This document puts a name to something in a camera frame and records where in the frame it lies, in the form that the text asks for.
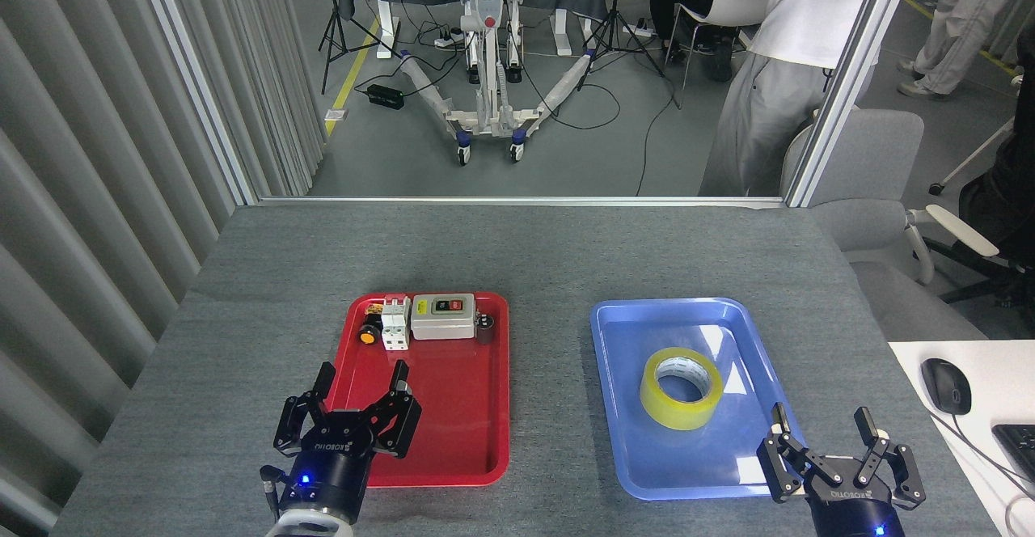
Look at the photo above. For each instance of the red plastic tray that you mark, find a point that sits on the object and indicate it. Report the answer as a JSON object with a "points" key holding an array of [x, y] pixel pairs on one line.
{"points": [[453, 408]]}

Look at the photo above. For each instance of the silver frame post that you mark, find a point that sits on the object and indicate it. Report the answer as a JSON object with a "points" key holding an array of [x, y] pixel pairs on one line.
{"points": [[194, 76], [849, 76]]}

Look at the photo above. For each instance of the silver frame rail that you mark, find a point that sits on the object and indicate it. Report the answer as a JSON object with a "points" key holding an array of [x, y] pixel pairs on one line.
{"points": [[517, 200]]}

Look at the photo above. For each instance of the white desk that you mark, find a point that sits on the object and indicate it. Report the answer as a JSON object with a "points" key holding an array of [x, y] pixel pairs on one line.
{"points": [[1003, 375]]}

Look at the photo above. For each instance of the black tripod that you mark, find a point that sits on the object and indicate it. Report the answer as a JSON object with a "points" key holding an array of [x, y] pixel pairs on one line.
{"points": [[613, 19], [333, 11]]}

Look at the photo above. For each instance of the black office chair white armrest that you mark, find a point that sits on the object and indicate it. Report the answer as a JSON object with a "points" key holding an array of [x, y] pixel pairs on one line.
{"points": [[1007, 197]]}

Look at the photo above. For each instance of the black orange push button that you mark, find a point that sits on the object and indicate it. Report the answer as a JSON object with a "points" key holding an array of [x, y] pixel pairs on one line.
{"points": [[369, 335]]}

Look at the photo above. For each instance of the small yellow terminal part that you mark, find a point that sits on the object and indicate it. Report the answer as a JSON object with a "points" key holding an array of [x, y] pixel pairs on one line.
{"points": [[373, 309]]}

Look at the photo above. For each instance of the white power strip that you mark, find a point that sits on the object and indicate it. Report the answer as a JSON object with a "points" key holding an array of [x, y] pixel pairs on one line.
{"points": [[449, 37]]}

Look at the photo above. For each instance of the yellow tape roll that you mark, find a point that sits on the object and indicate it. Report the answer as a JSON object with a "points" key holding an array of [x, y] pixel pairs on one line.
{"points": [[659, 403]]}

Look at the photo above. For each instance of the person standing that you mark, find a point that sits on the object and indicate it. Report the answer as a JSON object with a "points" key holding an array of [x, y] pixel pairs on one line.
{"points": [[958, 35], [776, 116]]}

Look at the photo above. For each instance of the grey office chair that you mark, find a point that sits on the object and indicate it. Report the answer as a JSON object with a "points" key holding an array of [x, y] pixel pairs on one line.
{"points": [[873, 157]]}

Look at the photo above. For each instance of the white stand on wheels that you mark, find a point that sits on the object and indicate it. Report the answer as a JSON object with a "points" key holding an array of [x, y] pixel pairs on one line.
{"points": [[489, 3]]}

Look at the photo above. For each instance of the black keyboard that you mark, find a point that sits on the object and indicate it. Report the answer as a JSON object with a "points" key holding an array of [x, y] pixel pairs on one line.
{"points": [[1020, 448]]}

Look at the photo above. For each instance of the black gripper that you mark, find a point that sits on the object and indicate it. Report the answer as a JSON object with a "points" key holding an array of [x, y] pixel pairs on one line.
{"points": [[331, 464], [853, 513]]}

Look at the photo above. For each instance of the white circuit breaker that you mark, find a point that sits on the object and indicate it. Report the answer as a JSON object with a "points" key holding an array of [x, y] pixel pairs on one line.
{"points": [[394, 331]]}

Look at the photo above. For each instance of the grey push button switch box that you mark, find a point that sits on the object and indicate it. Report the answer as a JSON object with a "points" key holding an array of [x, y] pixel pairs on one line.
{"points": [[441, 325]]}

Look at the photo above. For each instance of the black power adapter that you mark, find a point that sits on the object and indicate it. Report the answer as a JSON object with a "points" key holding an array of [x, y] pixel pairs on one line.
{"points": [[385, 96]]}

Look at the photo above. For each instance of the black computer mouse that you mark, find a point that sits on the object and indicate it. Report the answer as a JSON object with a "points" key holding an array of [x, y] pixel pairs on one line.
{"points": [[946, 387]]}

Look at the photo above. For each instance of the white floor box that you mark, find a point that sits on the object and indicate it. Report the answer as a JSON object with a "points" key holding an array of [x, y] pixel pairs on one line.
{"points": [[335, 115]]}

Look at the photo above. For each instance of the blue plastic tray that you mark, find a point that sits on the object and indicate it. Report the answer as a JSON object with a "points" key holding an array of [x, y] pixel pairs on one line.
{"points": [[631, 343]]}

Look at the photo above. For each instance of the dark round knob switch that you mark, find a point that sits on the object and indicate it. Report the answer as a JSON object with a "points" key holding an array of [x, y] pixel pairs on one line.
{"points": [[483, 331]]}

